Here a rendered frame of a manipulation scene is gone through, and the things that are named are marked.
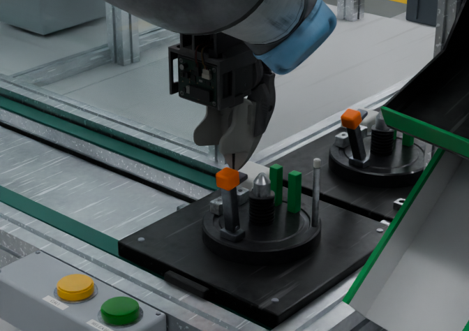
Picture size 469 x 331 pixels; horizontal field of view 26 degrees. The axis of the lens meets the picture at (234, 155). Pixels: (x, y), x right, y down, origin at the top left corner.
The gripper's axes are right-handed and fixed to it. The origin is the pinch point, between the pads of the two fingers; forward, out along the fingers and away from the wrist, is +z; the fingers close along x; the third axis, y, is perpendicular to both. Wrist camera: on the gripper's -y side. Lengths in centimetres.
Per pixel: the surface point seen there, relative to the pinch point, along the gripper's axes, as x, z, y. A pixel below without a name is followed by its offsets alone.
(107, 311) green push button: -1.7, 11.4, 19.0
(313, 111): -34, 23, -61
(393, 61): -38, 23, -94
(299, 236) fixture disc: 5.5, 9.8, -4.1
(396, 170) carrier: 4.6, 9.7, -25.9
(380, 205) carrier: 6.4, 11.7, -19.5
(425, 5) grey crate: -86, 42, -189
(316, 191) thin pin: 5.7, 5.1, -6.8
